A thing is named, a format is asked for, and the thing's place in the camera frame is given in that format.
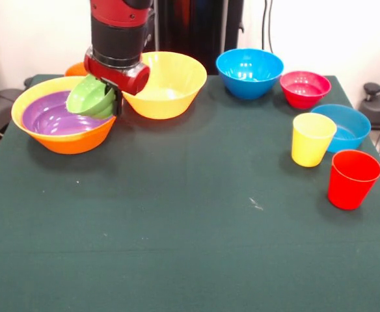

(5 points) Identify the small pink bowl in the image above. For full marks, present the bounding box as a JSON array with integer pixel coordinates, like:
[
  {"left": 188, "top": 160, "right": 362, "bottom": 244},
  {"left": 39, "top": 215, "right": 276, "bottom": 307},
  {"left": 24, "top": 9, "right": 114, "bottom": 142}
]
[{"left": 280, "top": 70, "right": 333, "bottom": 111}]

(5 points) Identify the small green bowl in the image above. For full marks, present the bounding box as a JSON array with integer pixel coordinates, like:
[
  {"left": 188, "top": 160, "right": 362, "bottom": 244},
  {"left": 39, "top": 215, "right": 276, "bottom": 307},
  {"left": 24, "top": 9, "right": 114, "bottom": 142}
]
[{"left": 66, "top": 73, "right": 116, "bottom": 120}]

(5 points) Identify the yellow cup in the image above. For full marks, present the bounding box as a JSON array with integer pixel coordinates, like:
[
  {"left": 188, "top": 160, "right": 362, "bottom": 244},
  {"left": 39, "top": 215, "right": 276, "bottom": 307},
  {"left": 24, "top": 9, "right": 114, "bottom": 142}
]
[{"left": 291, "top": 112, "right": 338, "bottom": 168}]

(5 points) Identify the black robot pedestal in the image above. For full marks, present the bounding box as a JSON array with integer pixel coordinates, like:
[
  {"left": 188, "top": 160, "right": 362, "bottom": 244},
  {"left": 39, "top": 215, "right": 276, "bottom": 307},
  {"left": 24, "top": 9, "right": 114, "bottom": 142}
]
[{"left": 144, "top": 0, "right": 245, "bottom": 76}]

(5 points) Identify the small orange bowl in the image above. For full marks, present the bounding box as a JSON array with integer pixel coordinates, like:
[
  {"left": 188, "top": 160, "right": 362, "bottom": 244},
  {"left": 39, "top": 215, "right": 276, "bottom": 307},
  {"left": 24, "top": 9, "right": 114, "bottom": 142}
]
[{"left": 64, "top": 62, "right": 88, "bottom": 77}]

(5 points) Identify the deep blue bowl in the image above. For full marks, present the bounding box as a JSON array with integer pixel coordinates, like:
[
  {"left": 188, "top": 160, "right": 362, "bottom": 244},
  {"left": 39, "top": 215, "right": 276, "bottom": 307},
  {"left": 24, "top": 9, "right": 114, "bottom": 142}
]
[{"left": 215, "top": 47, "right": 286, "bottom": 100}]

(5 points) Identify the dark green tablecloth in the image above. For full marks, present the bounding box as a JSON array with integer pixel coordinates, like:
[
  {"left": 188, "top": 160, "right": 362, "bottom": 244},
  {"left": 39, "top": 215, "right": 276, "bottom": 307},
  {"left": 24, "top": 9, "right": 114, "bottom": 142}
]
[{"left": 0, "top": 73, "right": 380, "bottom": 312}]

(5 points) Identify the purple bowl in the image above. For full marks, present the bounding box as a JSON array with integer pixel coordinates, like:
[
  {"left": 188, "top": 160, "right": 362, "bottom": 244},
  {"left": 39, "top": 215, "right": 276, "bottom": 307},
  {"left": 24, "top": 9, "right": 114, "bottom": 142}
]
[{"left": 21, "top": 90, "right": 113, "bottom": 137}]

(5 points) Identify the red cup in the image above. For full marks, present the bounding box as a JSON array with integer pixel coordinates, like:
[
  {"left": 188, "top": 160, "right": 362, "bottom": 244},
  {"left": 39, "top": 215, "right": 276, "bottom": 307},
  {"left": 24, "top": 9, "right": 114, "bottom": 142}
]
[{"left": 327, "top": 149, "right": 380, "bottom": 211}]

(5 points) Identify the black wall cable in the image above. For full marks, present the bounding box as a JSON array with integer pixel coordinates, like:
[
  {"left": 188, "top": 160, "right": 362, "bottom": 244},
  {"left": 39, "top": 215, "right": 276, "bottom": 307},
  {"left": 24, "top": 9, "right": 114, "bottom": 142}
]
[{"left": 262, "top": 0, "right": 275, "bottom": 53}]

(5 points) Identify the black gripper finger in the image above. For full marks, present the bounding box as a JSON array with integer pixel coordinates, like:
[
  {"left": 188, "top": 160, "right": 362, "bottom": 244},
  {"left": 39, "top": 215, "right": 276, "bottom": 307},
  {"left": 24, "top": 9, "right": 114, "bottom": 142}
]
[{"left": 111, "top": 84, "right": 124, "bottom": 117}]

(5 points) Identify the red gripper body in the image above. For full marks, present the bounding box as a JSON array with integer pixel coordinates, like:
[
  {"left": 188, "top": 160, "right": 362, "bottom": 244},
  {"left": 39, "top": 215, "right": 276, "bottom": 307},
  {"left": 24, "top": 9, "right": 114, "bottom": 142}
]
[{"left": 83, "top": 47, "right": 151, "bottom": 96}]

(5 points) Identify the shallow blue bowl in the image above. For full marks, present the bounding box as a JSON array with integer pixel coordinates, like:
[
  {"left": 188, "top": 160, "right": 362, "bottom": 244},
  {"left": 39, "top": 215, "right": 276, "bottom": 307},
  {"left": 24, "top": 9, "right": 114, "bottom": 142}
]
[{"left": 310, "top": 103, "right": 372, "bottom": 154}]

